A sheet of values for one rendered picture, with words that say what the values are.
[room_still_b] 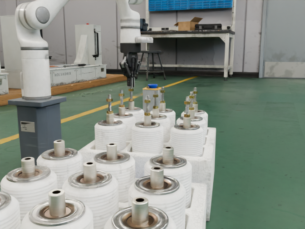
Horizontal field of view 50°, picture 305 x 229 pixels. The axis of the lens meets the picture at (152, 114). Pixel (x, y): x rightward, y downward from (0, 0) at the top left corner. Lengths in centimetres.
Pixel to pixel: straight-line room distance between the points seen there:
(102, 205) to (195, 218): 17
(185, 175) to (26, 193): 29
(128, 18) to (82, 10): 582
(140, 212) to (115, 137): 56
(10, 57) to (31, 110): 247
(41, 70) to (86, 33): 345
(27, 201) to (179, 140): 47
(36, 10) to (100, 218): 79
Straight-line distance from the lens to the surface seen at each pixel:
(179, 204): 54
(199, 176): 92
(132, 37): 118
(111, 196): 57
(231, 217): 101
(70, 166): 70
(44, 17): 120
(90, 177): 58
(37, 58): 119
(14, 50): 360
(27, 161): 62
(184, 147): 93
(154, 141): 95
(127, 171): 66
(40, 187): 60
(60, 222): 46
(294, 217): 106
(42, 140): 121
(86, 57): 456
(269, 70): 587
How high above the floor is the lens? 47
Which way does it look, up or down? 11 degrees down
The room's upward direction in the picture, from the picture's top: straight up
